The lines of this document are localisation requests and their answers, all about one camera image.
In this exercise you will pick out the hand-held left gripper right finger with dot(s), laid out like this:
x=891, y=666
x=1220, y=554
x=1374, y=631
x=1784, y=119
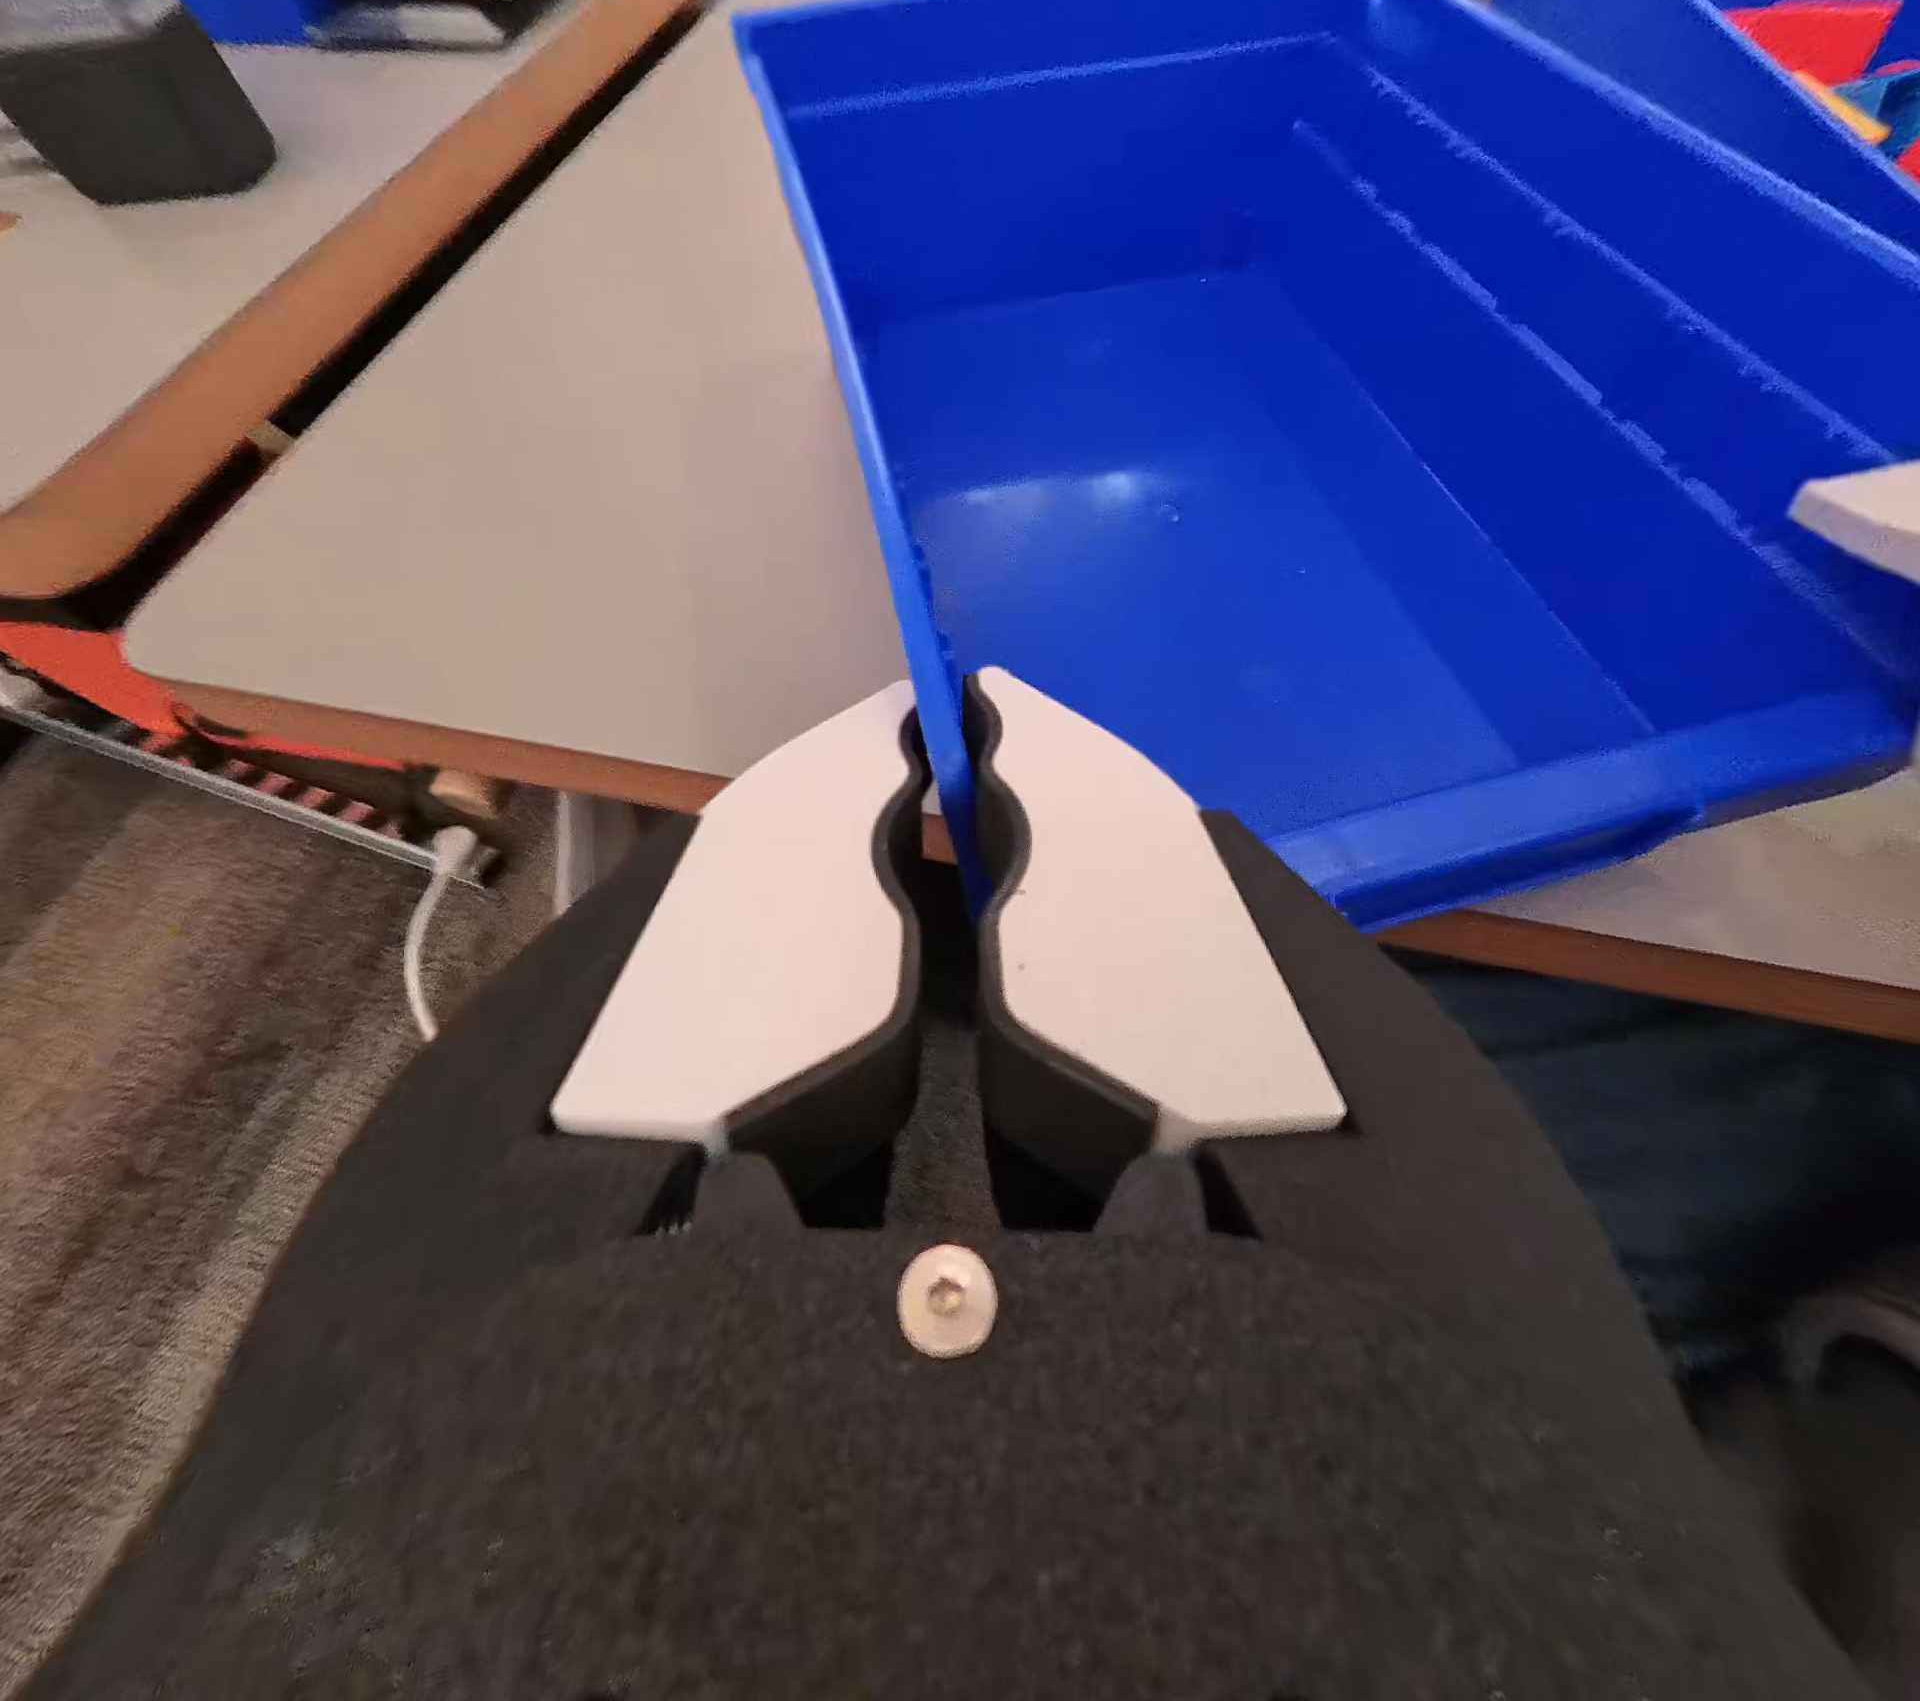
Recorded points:
x=1156, y=967

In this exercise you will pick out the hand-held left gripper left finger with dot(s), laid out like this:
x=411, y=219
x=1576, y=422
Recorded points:
x=749, y=949

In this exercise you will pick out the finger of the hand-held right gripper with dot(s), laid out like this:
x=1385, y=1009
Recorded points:
x=1875, y=524

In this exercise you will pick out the pile of colourful toy blocks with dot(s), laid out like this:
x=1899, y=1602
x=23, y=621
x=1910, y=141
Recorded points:
x=1821, y=44

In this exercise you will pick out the person's dark clothing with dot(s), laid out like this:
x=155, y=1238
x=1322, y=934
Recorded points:
x=1726, y=1130

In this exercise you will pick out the orange flat object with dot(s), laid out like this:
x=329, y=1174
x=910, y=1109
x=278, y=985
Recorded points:
x=92, y=672

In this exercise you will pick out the black box device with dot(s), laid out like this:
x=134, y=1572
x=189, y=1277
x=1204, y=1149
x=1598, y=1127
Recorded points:
x=134, y=96

